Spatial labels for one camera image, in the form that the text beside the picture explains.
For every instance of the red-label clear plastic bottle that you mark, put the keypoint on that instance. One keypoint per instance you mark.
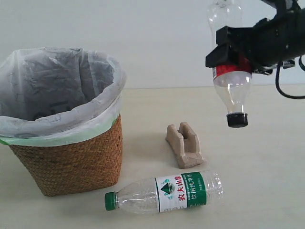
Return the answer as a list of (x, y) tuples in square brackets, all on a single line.
[(231, 82)]

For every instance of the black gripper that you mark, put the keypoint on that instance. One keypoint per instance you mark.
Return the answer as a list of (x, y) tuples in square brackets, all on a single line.
[(267, 43)]

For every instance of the woven wicker waste basket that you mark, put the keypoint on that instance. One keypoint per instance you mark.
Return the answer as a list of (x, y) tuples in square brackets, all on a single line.
[(75, 168)]

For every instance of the green-label clear water bottle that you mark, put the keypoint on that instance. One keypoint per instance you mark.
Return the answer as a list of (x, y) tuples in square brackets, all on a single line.
[(163, 194)]

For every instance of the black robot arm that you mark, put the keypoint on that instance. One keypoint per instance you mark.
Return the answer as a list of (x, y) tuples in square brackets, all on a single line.
[(281, 6)]

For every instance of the beige moulded pulp packaging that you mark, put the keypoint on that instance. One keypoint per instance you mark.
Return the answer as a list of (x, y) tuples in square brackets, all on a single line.
[(185, 145)]

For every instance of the translucent white bin liner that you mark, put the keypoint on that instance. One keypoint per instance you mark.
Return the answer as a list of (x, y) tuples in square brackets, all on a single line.
[(58, 96)]

